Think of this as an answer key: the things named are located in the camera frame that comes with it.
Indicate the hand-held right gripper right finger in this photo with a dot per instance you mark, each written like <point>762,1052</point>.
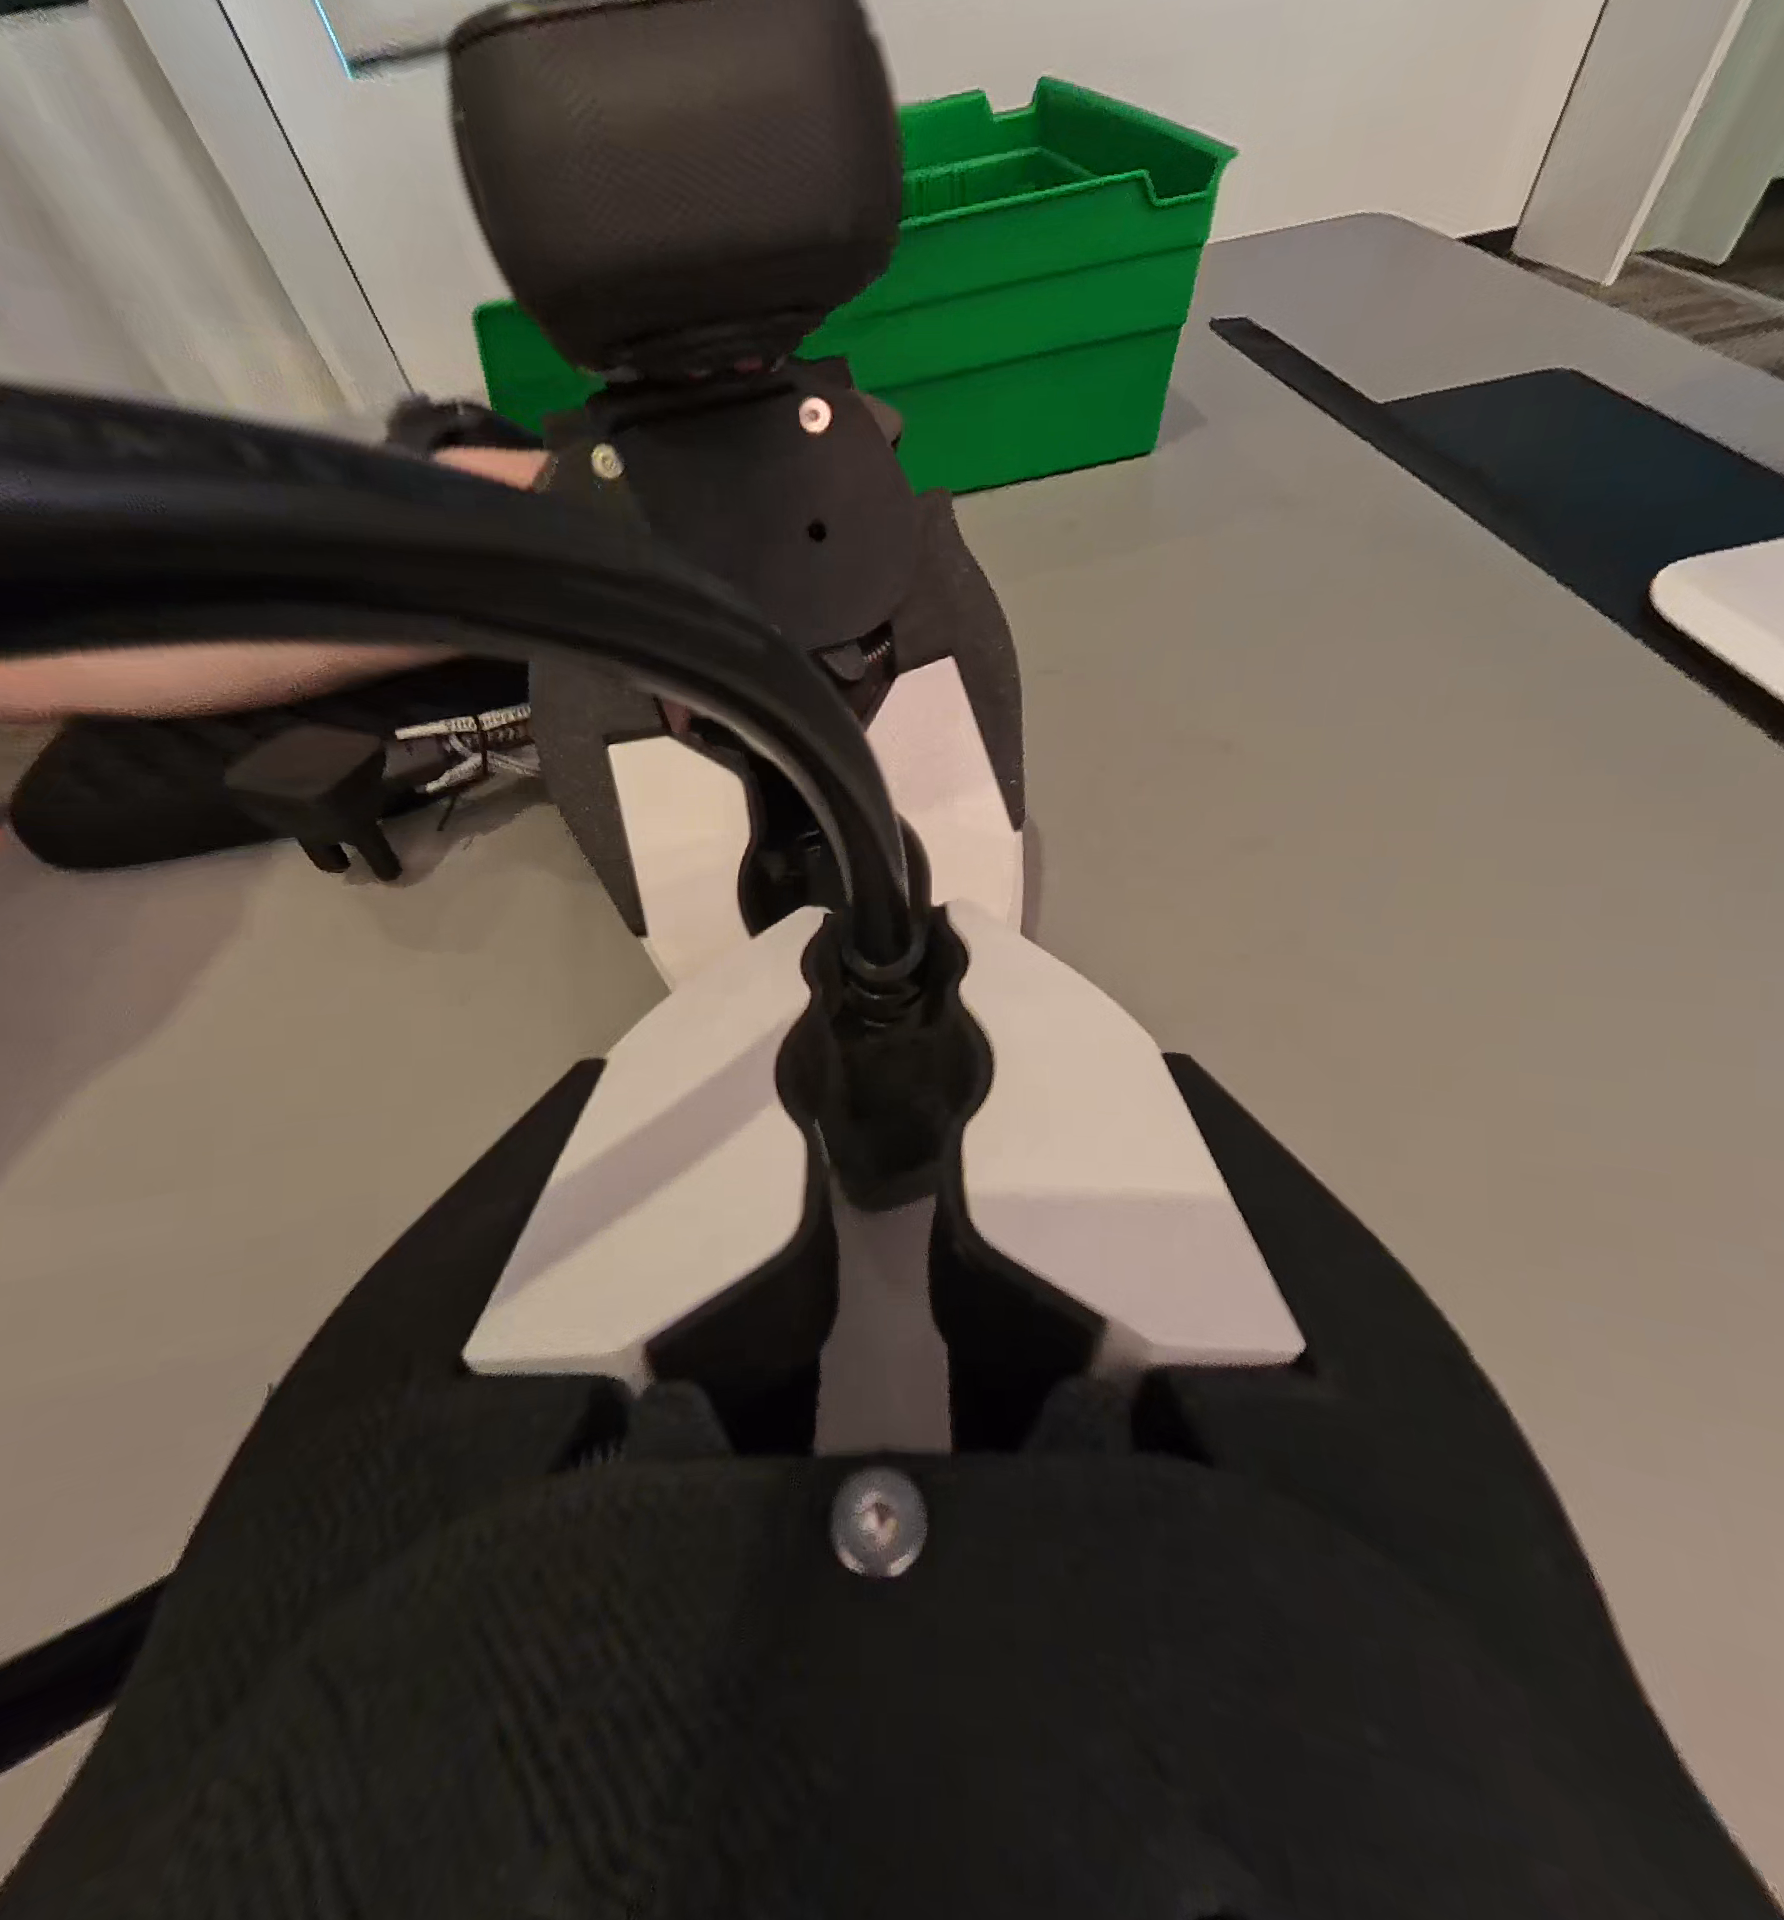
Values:
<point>1115,1185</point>

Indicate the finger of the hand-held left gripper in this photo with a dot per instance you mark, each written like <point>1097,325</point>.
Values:
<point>675,857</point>
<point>951,780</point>

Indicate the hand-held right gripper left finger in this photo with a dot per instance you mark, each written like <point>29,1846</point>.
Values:
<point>653,1201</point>

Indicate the person's left forearm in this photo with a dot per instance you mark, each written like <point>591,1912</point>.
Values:
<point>158,676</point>

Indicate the flat square power plug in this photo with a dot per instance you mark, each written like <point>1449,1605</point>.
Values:
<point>298,774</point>

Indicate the person's left hand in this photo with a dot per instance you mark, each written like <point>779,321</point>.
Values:
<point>497,467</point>

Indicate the green plastic bin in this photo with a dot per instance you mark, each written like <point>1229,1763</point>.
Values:
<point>1042,318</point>

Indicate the black bumpy wrist rest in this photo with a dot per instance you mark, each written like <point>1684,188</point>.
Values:
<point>127,796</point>

